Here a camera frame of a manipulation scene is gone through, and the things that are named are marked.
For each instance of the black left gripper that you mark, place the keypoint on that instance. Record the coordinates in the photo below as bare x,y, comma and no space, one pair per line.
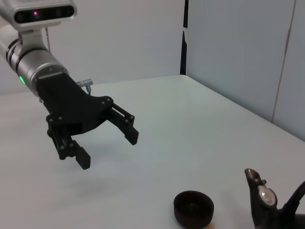
69,102

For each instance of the small dark brown teacup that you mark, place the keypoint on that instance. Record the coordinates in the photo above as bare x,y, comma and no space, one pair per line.
193,210

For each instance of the black round teapot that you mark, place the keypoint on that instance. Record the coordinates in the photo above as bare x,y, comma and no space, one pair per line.
264,205

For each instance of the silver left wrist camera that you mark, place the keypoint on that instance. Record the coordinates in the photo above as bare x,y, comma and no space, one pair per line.
45,14

